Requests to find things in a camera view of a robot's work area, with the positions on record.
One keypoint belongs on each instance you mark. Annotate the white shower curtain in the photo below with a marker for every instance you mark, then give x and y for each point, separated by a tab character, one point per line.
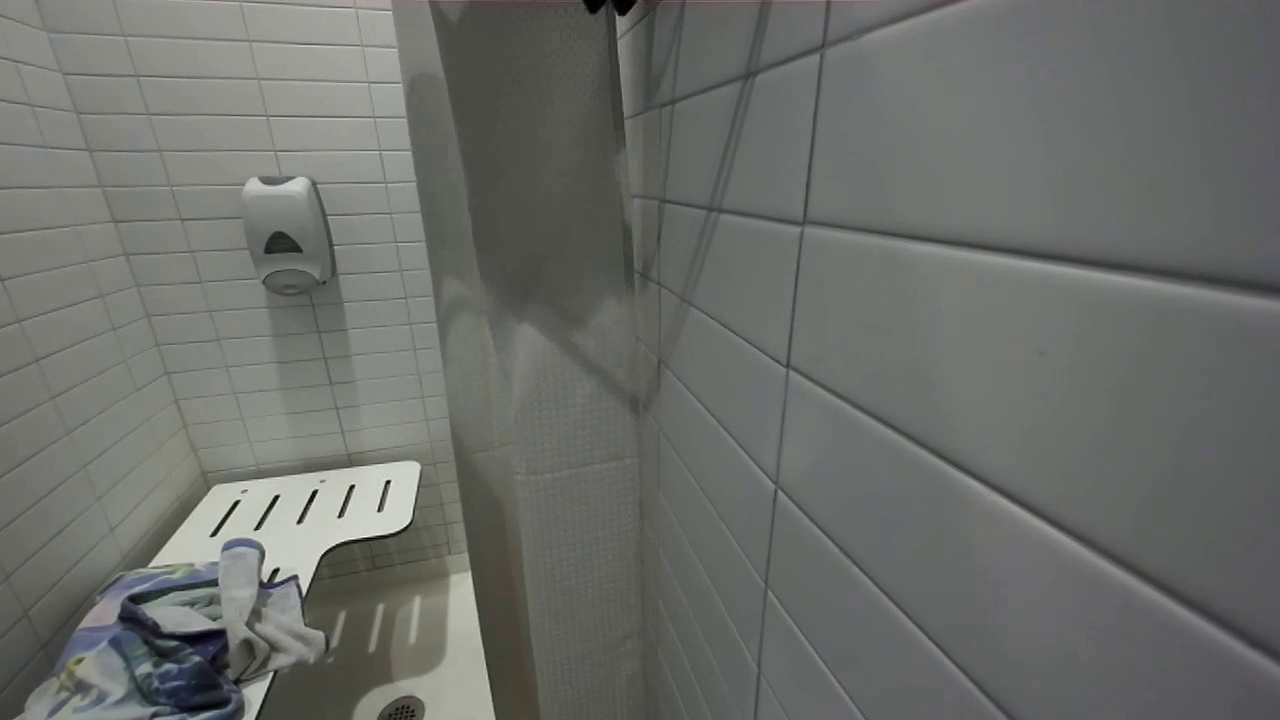
540	300

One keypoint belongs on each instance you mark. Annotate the white slotted shower bench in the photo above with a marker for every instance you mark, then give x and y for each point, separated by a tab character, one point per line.
300	512

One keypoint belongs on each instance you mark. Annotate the round floor drain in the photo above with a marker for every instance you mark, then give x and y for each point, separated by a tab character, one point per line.
402	709

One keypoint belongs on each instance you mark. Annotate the blue patterned towel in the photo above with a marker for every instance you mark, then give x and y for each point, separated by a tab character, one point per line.
170	640

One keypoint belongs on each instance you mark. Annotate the white wall soap dispenser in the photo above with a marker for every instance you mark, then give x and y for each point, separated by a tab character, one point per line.
286	234

